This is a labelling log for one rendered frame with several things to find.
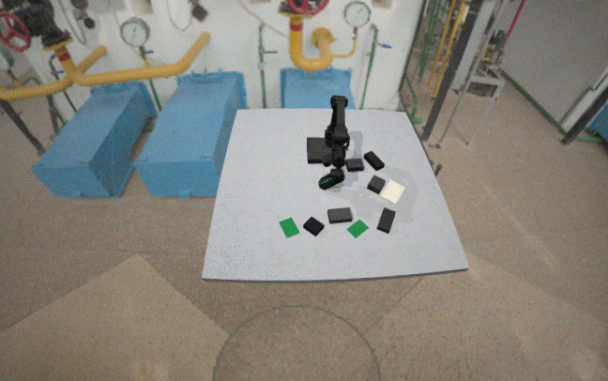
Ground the cream flat square tile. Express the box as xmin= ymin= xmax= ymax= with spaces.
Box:
xmin=380 ymin=179 xmax=405 ymax=205

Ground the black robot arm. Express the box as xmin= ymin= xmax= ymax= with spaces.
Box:
xmin=322 ymin=96 xmax=350 ymax=168

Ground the flat green rectangular card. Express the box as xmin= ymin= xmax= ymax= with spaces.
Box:
xmin=279 ymin=218 xmax=300 ymax=237

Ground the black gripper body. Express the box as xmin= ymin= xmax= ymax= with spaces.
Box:
xmin=330 ymin=167 xmax=343 ymax=179

